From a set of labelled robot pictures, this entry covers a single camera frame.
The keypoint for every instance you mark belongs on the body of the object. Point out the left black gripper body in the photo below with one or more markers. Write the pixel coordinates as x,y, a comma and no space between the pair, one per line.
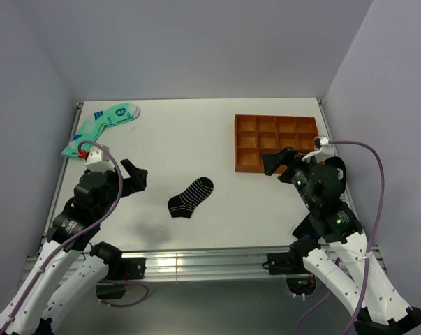
127,187

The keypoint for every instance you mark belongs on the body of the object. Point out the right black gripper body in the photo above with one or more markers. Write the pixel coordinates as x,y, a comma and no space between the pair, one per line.
296,169

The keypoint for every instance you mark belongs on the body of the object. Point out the black white striped sock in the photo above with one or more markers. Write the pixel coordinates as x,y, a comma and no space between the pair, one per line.
184,204

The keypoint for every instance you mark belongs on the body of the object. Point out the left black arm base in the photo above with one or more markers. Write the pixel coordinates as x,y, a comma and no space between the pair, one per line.
125,269

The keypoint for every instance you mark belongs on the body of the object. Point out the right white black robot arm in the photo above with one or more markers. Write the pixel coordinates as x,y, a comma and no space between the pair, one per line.
332,245

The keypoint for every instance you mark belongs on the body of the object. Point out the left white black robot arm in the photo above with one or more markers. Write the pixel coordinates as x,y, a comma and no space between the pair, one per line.
42,300

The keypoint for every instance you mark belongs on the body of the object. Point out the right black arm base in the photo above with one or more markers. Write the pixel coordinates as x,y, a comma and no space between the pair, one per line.
298,279

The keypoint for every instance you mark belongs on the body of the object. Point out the orange compartment tray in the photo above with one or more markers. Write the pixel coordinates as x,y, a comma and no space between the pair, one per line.
268,134

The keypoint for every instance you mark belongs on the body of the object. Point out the green blue patterned sock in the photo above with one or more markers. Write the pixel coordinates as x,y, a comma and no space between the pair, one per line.
93,126

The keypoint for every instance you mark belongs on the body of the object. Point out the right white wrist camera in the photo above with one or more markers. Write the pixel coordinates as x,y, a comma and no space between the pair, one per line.
323,150

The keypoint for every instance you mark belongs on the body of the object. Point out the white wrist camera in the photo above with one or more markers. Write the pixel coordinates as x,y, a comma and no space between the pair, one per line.
95,160
323,150

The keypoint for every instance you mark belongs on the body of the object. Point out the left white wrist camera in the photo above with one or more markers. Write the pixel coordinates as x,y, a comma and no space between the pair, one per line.
95,160

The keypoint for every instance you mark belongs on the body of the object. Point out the aluminium front rail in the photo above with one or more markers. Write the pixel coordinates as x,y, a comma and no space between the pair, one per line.
211,264

